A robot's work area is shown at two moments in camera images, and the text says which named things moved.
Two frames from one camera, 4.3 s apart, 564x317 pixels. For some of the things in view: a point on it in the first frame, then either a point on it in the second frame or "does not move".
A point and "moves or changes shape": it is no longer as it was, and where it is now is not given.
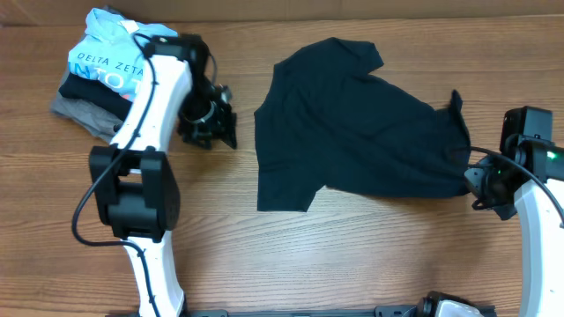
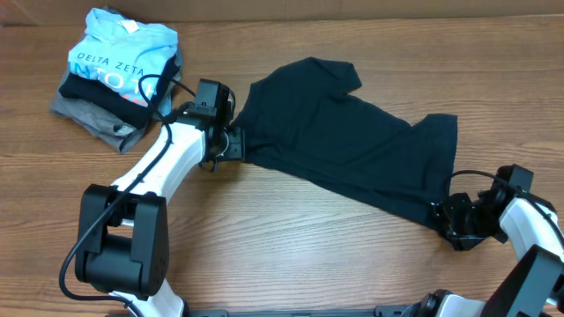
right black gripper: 477,184 to 452,218
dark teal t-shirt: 323,120 moves or changes shape
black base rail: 381,311 does not move
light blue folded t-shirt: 111,52 does not move
